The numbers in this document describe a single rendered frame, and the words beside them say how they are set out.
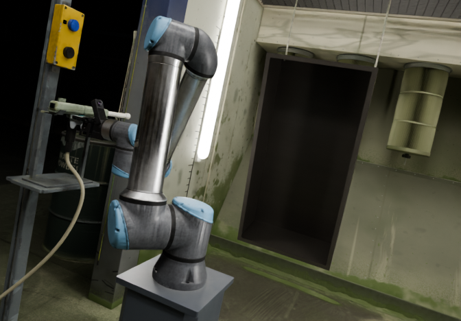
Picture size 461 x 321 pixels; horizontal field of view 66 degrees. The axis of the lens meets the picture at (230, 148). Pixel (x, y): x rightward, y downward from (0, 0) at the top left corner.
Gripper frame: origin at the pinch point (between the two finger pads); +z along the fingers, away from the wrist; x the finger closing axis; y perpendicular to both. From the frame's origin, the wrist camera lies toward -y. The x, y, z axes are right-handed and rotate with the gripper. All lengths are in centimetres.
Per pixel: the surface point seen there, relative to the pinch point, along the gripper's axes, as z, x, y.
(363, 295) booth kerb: -143, 175, 99
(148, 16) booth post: 6, 47, -59
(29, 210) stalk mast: 14.6, -1.5, 47.3
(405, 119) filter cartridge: -144, 196, -42
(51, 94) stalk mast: 14.5, -0.3, -7.0
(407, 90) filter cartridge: -140, 201, -66
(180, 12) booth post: -6, 58, -67
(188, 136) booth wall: -6, 97, 4
